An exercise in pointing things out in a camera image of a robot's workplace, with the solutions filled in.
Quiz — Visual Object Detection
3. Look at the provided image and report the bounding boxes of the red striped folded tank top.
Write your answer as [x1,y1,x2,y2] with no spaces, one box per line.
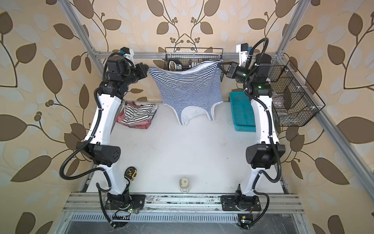
[116,102,158,129]

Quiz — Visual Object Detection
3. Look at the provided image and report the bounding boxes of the back wall wire basket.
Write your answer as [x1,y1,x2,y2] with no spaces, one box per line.
[161,47,224,71]

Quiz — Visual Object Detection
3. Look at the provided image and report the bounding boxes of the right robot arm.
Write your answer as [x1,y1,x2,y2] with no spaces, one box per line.
[219,37,285,212]

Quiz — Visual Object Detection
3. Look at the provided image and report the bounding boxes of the aluminium front rail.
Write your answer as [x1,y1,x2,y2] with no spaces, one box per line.
[63,193,305,223]

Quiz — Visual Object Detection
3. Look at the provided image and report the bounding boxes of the wall wire basket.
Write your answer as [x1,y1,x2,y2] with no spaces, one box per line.
[161,47,224,71]
[268,61,326,127]

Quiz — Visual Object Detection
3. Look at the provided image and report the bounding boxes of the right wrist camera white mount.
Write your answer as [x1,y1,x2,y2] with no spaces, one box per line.
[236,43,252,66]

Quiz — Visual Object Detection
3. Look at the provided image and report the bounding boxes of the right wall wire basket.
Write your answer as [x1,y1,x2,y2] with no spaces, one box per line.
[268,61,326,127]

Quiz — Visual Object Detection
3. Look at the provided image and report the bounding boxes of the navy striped tank top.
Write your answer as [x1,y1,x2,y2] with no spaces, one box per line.
[149,60,223,125]

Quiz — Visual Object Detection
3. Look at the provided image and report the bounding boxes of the small white jar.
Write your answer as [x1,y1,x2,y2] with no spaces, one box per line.
[179,177,190,194]

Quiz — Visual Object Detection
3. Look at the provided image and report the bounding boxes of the yellow black tape measure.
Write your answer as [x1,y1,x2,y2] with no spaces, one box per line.
[124,166,137,181]

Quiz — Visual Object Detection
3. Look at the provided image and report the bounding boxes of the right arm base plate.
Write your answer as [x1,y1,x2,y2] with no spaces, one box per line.
[220,195,262,212]

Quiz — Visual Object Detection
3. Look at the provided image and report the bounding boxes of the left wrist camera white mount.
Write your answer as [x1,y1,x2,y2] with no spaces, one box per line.
[120,47,134,62]

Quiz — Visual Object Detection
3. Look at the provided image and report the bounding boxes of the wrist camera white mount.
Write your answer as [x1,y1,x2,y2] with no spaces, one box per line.
[236,43,252,66]
[120,47,134,62]

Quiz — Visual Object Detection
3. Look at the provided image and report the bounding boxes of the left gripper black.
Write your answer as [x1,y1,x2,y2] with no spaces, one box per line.
[119,62,147,88]

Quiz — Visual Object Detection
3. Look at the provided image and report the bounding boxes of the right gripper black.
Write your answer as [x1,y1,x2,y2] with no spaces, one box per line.
[219,63,256,85]

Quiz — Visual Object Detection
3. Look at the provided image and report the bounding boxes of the black tool set in basket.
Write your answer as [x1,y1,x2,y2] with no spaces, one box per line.
[168,58,192,71]

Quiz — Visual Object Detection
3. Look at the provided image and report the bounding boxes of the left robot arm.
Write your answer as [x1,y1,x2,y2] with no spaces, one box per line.
[59,47,149,209]

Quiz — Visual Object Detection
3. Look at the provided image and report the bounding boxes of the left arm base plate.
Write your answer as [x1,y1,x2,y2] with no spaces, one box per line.
[104,193,146,211]

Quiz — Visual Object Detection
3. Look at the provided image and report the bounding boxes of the black white striped tank top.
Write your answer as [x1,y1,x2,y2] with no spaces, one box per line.
[121,104,158,125]

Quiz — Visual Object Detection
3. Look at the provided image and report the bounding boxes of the teal plastic basket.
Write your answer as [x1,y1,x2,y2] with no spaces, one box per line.
[229,92,256,132]

